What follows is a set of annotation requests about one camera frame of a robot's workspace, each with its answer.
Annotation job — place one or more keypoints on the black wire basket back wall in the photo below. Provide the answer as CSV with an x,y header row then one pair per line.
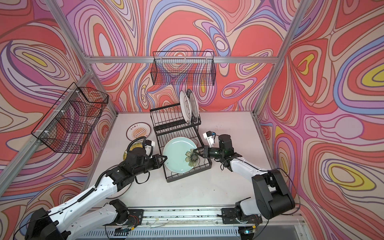
x,y
183,68

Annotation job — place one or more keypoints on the small orange sunburst plate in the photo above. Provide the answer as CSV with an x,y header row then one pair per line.
x,y
137,130

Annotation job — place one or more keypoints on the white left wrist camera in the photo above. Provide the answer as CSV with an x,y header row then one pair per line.
x,y
149,143

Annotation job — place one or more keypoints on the green rimmed white plate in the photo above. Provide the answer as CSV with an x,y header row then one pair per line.
x,y
194,105

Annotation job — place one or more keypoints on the black metal dish rack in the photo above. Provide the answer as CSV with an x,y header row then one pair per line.
x,y
168,123

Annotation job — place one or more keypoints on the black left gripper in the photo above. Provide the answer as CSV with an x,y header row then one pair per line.
x,y
156,161

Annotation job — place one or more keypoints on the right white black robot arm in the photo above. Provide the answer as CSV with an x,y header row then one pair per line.
x,y
272,196

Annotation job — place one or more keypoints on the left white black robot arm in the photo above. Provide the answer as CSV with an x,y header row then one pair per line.
x,y
71,219

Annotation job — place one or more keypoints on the black wire basket left wall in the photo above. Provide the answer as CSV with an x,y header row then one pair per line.
x,y
73,123

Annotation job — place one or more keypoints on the pale green flower plate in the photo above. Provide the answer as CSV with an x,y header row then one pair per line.
x,y
181,158

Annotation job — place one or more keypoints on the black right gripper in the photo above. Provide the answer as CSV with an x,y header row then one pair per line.
x,y
205,151

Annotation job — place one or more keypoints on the white plate with clover emblem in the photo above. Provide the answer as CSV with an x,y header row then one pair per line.
x,y
185,107

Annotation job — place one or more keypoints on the black wire basket wall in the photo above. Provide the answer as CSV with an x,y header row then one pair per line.
x,y
73,123
183,68

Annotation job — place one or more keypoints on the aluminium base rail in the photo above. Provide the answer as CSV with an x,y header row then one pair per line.
x,y
205,223

